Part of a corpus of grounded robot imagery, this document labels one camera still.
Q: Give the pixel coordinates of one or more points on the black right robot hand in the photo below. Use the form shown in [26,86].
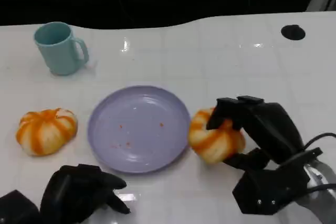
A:
[270,129]

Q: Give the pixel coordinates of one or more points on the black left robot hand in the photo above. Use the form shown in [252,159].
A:
[76,195]

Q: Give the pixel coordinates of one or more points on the orange white toy bread roll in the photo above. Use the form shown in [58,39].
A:
[212,142]
[46,132]

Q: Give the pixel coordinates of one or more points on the lilac plate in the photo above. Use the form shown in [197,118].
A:
[139,129]

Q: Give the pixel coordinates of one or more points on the black round table grommet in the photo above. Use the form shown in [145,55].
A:
[292,32]

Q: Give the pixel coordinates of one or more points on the pale green mug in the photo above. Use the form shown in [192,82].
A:
[59,53]

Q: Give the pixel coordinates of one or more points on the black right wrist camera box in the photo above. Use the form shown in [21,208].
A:
[270,190]

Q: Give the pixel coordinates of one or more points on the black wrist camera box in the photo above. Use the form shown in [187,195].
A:
[17,208]
[270,190]

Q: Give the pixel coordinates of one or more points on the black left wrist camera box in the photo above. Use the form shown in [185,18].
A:
[17,208]

